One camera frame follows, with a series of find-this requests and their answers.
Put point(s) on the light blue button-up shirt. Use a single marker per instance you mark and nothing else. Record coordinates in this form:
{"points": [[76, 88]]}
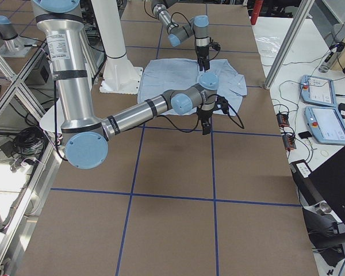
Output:
{"points": [[180, 74]]}

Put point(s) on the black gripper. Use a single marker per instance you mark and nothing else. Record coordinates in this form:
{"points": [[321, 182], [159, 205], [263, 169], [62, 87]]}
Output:
{"points": [[204, 115], [202, 53]]}

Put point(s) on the black laptop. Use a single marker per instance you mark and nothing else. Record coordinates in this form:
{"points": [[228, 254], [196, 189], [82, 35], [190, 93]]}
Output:
{"points": [[327, 182]]}

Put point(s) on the aluminium frame post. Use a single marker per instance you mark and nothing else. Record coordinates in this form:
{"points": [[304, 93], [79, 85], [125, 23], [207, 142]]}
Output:
{"points": [[290, 36]]}

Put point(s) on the clear plastic bag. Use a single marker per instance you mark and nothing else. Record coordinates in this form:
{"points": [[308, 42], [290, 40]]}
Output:
{"points": [[268, 45]]}

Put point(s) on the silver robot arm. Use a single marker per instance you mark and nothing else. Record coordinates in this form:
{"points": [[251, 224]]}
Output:
{"points": [[85, 134], [196, 27]]}

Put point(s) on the red fire extinguisher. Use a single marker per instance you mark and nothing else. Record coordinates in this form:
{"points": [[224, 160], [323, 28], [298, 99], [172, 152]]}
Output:
{"points": [[256, 11]]}

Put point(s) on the white central column base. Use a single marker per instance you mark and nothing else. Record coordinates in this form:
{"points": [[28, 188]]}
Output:
{"points": [[119, 75]]}

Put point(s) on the upper blue teach pendant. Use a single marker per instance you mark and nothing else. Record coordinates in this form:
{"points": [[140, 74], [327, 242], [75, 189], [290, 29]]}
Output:
{"points": [[318, 91]]}

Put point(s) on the lower blue teach pendant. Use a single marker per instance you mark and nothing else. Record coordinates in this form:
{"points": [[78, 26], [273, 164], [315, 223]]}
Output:
{"points": [[325, 124]]}

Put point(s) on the wrist black camera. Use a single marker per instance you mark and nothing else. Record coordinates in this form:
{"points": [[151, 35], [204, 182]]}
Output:
{"points": [[216, 46], [222, 104]]}

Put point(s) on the orange black adapter box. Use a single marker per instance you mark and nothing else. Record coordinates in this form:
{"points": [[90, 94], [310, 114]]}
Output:
{"points": [[283, 120]]}

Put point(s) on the blue teach pendant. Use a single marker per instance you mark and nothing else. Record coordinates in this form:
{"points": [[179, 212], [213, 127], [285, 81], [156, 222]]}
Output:
{"points": [[318, 91], [325, 124]]}

